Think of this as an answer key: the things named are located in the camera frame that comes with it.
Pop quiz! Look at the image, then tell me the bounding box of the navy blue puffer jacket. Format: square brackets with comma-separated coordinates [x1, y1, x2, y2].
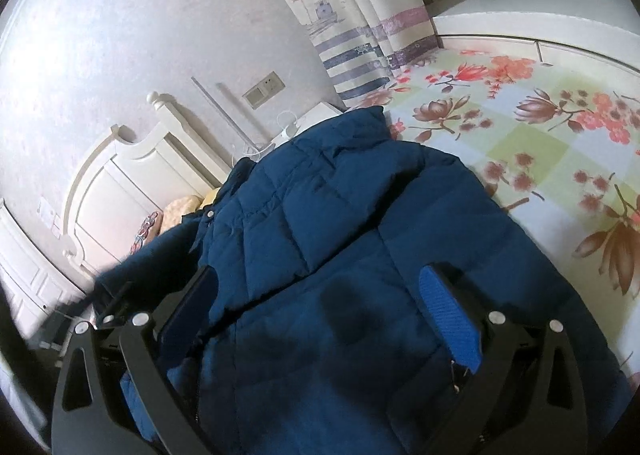
[94, 107, 630, 454]

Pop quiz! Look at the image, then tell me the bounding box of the red blue patterned cushion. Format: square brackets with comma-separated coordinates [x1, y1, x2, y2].
[129, 211, 163, 255]

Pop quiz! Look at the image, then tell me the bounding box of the peach patterned pillow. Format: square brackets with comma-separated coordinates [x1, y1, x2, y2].
[158, 195, 202, 235]

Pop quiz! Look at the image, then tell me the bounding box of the white wooden headboard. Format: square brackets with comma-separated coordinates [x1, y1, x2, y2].
[0, 90, 231, 336]

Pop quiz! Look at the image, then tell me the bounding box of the yellow pillow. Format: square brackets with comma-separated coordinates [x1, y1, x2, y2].
[200, 187, 219, 209]

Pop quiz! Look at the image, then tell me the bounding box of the floral bed quilt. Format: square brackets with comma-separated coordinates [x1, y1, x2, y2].
[356, 50, 639, 383]

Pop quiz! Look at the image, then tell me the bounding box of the silver desk lamp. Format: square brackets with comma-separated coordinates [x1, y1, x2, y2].
[190, 76, 270, 157]

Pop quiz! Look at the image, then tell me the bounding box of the white bedside table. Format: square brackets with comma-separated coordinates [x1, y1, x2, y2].
[271, 102, 346, 148]

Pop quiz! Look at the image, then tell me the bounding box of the white window sill bench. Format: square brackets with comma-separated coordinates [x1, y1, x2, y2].
[428, 0, 639, 96]

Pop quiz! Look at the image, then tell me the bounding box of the striped nautical curtain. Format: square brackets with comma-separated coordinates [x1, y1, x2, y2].
[285, 0, 437, 108]

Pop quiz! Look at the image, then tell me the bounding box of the white charger with cable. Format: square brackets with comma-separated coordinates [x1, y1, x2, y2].
[272, 110, 302, 146]

